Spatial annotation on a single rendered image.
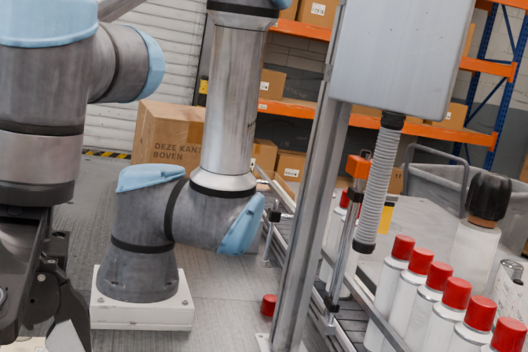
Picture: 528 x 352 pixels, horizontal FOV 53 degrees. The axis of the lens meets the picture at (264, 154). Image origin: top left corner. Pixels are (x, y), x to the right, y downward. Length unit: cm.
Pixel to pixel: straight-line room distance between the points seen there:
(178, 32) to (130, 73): 463
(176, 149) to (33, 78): 103
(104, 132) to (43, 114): 478
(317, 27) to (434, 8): 392
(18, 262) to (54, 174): 7
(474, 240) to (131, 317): 69
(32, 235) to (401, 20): 56
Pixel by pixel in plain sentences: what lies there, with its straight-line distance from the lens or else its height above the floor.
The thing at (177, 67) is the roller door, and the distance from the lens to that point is 514.
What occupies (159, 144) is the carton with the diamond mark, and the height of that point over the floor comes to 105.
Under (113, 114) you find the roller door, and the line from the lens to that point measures 518.
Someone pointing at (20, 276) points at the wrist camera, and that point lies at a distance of 41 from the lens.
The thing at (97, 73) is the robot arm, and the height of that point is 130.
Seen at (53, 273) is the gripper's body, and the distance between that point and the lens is 47.
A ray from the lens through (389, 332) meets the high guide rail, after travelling 86.
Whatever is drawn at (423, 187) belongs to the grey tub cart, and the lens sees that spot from 336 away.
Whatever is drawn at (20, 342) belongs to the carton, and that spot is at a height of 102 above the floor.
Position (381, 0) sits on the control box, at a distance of 79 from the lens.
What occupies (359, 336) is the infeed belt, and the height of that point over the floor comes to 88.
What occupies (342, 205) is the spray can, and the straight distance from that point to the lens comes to 111.
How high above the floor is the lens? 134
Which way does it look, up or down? 11 degrees down
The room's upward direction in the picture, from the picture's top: 11 degrees clockwise
